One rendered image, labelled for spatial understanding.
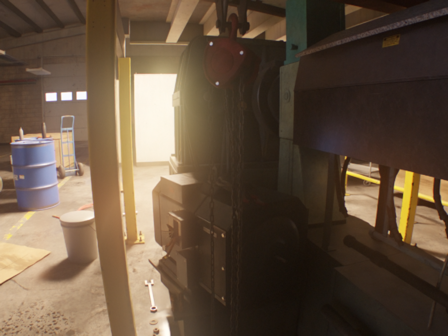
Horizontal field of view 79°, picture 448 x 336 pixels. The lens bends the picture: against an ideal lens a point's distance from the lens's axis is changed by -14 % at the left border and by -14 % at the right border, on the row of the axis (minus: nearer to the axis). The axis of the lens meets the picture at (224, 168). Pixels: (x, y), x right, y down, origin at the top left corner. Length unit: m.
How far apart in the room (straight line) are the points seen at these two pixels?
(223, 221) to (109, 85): 0.65
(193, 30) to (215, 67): 2.09
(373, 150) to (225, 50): 0.60
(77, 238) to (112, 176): 1.55
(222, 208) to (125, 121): 1.77
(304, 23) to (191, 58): 0.76
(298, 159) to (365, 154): 0.60
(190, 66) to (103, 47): 0.98
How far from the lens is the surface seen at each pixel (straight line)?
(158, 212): 1.72
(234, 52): 0.96
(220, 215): 1.22
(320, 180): 1.72
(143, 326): 1.95
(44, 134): 5.03
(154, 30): 3.01
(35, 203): 4.39
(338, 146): 1.30
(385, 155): 1.09
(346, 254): 1.44
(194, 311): 1.54
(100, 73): 1.14
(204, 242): 1.30
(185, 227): 1.30
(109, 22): 1.17
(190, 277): 1.41
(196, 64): 2.05
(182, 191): 1.41
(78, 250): 2.70
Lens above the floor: 1.20
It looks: 10 degrees down
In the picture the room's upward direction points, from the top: straight up
